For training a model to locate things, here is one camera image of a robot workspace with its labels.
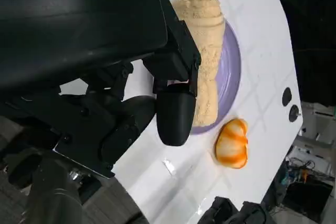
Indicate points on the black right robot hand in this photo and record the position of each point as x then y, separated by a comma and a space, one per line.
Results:
236, 213

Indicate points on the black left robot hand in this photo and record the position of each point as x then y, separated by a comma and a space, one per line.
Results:
78, 24

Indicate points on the orange and white bread roll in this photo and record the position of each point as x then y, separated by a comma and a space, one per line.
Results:
232, 145

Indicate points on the black equipment case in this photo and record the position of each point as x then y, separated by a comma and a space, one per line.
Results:
309, 200

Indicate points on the black grommet with knob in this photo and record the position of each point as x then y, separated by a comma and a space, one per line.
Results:
294, 113

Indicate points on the white box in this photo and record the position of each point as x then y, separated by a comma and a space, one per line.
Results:
325, 127

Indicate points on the lilac plate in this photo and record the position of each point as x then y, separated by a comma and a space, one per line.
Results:
231, 77

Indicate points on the dark grey robot body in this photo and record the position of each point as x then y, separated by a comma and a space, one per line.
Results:
52, 197

